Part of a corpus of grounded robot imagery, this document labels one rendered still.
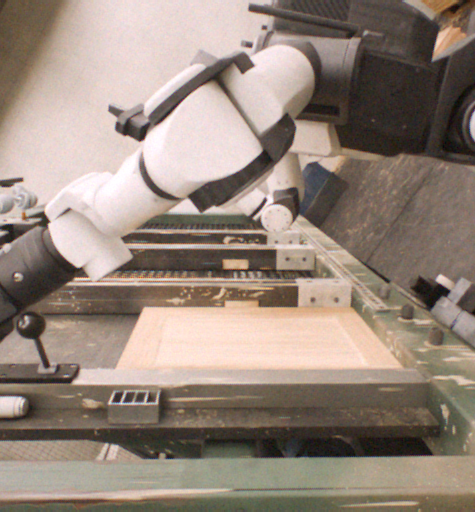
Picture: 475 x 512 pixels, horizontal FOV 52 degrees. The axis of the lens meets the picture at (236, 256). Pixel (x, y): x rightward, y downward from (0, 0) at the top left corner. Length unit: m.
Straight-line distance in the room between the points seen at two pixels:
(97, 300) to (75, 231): 0.52
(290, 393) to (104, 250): 0.34
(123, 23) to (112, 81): 0.67
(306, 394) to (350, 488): 0.24
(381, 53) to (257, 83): 0.42
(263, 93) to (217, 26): 5.86
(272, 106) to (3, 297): 0.44
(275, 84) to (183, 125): 0.11
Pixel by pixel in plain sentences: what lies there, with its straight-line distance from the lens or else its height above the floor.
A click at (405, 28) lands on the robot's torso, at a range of 0.94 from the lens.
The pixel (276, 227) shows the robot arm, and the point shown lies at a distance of 1.22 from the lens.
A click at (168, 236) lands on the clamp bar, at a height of 1.34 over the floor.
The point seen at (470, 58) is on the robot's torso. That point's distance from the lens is 1.02.
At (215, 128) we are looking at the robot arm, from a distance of 0.48.
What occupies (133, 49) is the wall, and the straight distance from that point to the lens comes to 6.38.
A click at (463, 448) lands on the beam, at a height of 0.88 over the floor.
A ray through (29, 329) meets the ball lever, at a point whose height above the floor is 1.43.
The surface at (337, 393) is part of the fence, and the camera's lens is 0.77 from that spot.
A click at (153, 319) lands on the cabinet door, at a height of 1.28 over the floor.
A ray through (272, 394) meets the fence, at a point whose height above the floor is 1.09.
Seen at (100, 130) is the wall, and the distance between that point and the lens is 6.34.
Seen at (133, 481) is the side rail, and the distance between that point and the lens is 0.55.
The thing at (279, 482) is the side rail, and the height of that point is 1.12.
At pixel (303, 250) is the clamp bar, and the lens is 1.57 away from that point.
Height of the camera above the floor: 1.35
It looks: 8 degrees down
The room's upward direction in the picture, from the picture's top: 58 degrees counter-clockwise
